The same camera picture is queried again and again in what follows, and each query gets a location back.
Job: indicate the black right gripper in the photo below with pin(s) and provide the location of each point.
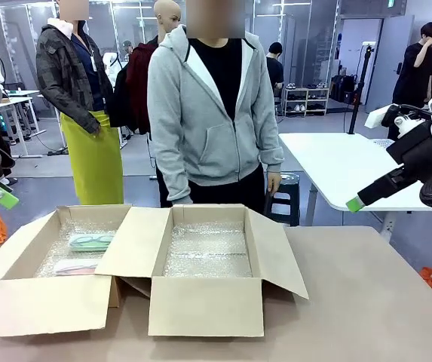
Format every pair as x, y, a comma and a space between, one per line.
417, 151

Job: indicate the pale green glasses case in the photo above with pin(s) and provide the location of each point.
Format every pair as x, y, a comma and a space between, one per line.
87, 246

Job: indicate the dark glasses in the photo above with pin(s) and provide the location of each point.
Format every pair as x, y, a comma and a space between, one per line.
93, 238

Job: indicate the black glasses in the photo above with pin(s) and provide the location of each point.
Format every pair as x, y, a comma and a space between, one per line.
73, 268

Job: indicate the orange lens cloth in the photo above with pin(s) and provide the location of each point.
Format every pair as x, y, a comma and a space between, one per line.
87, 269

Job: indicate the person's left forearm grey sleeve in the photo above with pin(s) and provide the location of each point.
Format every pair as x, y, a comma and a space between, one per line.
272, 154

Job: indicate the person's right forearm grey sleeve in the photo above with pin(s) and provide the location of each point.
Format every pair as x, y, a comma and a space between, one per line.
170, 177

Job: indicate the cardboard box holding glasses cases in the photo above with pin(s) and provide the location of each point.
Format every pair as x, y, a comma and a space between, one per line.
49, 305

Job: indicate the person's left hand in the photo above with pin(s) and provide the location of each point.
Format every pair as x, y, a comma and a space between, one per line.
274, 181

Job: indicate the white table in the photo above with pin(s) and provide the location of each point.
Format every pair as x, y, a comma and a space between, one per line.
332, 166

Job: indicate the bubble wrap sheet under cases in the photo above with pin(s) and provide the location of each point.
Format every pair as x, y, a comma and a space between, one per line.
68, 228

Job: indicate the white desk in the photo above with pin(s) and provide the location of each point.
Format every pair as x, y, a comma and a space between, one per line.
23, 113

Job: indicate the mannequin in yellow skirt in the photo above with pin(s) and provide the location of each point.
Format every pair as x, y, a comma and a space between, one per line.
87, 151

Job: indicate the black tripod stand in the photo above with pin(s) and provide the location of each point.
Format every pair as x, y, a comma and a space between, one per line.
359, 86

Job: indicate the black suitcase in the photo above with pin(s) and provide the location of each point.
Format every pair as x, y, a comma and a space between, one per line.
342, 88

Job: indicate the black plastic stool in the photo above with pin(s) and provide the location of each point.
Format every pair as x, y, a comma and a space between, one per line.
281, 205

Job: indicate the wooden shoe rack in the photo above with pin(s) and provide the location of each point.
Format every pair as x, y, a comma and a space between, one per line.
306, 102

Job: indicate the person in black t-shirt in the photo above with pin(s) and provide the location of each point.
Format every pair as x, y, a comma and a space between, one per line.
413, 71

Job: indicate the person in black beanie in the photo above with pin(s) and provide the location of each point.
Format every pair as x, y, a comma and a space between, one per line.
274, 71

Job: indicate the bald mannequin in red jacket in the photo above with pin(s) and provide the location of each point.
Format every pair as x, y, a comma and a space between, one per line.
140, 75

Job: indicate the person in grey hoodie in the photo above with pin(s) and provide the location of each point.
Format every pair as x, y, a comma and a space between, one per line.
208, 132

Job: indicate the bubble wrap sheet in empty box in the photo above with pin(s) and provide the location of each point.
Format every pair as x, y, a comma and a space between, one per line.
208, 249

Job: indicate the empty cardboard box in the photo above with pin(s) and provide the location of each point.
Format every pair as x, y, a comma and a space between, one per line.
204, 305

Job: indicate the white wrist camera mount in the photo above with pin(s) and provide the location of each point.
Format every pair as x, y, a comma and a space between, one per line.
374, 117

